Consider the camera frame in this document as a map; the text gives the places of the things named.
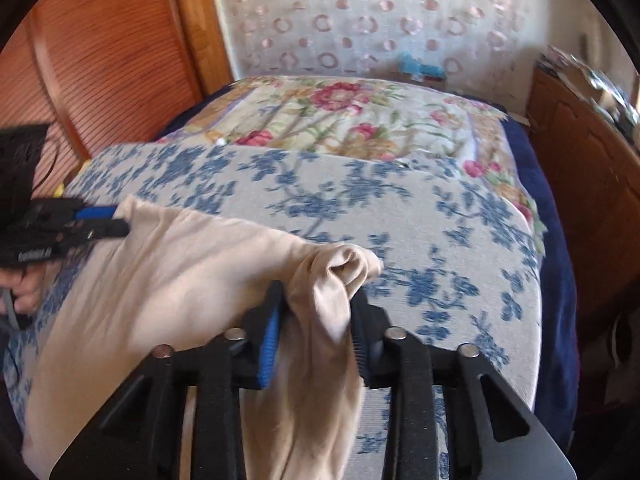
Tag beige printed t-shirt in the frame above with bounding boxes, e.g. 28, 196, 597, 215
22, 197, 383, 479

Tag person's left hand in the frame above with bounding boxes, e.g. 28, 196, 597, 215
0, 263, 47, 315

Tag yellow plush toy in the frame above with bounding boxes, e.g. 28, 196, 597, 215
52, 183, 65, 198

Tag blue floral white mattress pad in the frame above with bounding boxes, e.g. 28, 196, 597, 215
0, 142, 544, 480

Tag wooden louvred wardrobe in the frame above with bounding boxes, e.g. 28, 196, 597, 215
1, 0, 233, 195

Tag dark blue bed sheet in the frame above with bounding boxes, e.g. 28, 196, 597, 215
154, 84, 582, 453

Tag colourful floral quilt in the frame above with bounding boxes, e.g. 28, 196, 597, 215
158, 76, 547, 255

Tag blue plastic bag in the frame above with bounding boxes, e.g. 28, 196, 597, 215
398, 52, 447, 81

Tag long wooden sideboard cabinet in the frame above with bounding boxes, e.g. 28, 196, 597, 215
526, 68, 639, 321

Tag cardboard box on sideboard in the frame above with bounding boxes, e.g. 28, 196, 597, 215
559, 65, 606, 103

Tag circle patterned sheer curtain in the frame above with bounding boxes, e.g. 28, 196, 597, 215
215, 0, 533, 108

